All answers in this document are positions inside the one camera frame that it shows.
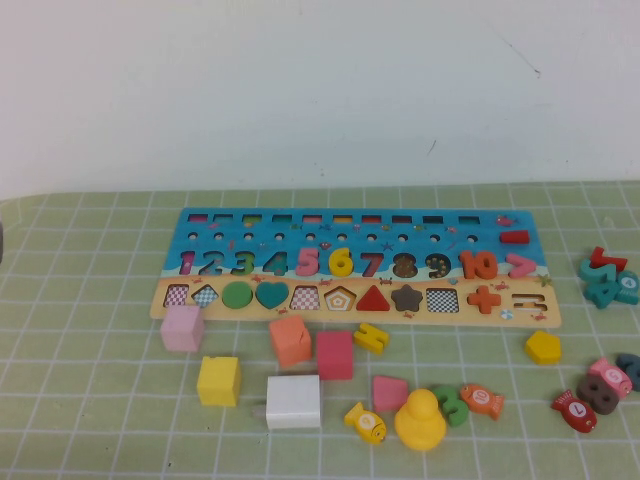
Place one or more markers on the pink number five piece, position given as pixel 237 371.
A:
pixel 302 257

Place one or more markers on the yellow number six piece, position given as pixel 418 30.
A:
pixel 334 260

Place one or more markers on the red bar piece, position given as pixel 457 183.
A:
pixel 515 237

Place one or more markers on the pink wooden cube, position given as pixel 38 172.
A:
pixel 182 330

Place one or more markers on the white wooden cube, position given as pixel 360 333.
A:
pixel 293 402

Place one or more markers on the green number three piece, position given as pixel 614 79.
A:
pixel 460 410

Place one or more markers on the dark blue number piece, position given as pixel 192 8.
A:
pixel 632 370

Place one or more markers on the orange wooden cube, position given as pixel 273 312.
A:
pixel 290 345

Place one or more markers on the pink fish piece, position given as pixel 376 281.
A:
pixel 612 375

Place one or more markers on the brown star piece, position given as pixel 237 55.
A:
pixel 407 298

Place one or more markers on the yellow wooden cube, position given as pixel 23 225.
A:
pixel 218 385

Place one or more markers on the teal heart piece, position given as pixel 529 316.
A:
pixel 272 295

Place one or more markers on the red number piece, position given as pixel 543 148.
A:
pixel 612 261

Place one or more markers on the green checked tablecloth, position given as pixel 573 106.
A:
pixel 100 450

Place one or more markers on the green circle piece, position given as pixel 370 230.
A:
pixel 236 295

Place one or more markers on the yellow fish piece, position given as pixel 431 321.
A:
pixel 367 422

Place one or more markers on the orange plus piece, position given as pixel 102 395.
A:
pixel 484 300

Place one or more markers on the orange number ten piece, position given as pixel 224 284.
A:
pixel 469 265

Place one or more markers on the yellow equals piece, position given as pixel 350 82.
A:
pixel 370 331

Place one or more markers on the red fish piece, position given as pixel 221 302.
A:
pixel 576 410

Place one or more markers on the light teal number piece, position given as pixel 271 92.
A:
pixel 587 272

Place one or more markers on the brown number eight piece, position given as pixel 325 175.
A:
pixel 589 400

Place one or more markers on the yellow pentagon piece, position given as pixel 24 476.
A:
pixel 543 347

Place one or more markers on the yellow toy duck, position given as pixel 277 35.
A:
pixel 420 425

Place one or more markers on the pink trapezoid piece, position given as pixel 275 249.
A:
pixel 390 395

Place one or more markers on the red triangle piece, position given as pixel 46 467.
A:
pixel 374 301

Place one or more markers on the pink greater-than piece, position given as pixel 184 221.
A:
pixel 527 266

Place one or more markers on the red wooden block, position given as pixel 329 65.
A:
pixel 335 357

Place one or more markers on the orange fish piece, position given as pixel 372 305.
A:
pixel 481 398

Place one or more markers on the wooden number puzzle board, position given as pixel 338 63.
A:
pixel 357 244

